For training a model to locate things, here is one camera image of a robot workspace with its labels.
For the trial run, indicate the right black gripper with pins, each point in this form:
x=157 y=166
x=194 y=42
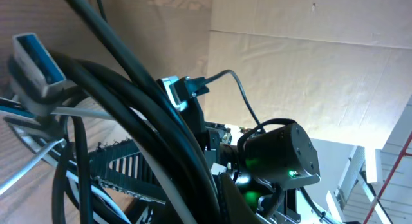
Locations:
x=122 y=167

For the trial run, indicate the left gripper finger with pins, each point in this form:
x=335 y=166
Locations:
x=233 y=207

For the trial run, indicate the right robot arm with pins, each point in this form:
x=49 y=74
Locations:
x=260 y=179

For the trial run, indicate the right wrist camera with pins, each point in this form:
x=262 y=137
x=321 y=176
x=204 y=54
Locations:
x=183 y=92

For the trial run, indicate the cardboard wall panel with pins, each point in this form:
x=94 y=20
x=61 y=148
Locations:
x=341 y=68

